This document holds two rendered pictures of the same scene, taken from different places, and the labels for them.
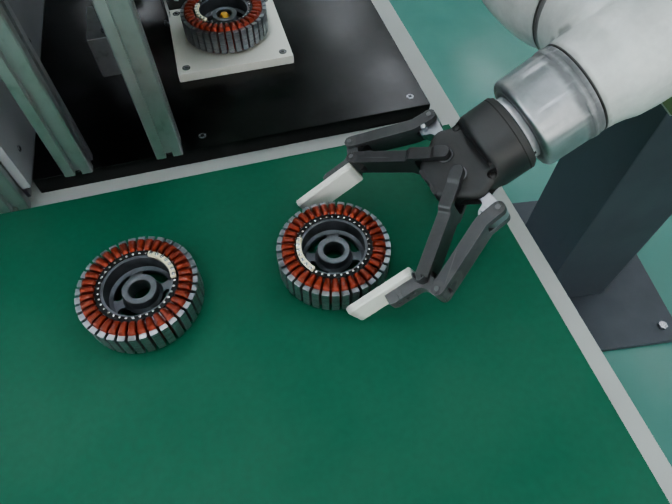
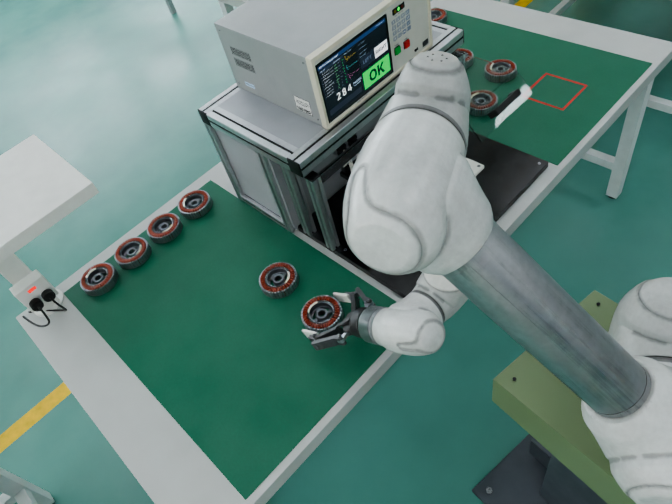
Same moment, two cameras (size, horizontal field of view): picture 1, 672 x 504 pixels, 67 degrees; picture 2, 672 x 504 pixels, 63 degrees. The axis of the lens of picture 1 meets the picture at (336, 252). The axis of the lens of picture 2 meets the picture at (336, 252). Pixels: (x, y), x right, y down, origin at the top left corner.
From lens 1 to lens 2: 1.16 m
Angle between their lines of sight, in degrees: 42
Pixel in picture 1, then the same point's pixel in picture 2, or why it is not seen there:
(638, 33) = (382, 321)
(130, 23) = (320, 212)
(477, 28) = not seen: outside the picture
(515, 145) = (354, 325)
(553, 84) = (367, 317)
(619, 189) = not seen: hidden behind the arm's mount
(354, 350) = (296, 342)
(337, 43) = not seen: hidden behind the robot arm
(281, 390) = (274, 332)
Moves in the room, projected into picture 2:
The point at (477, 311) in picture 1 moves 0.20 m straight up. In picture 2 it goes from (331, 367) to (314, 325)
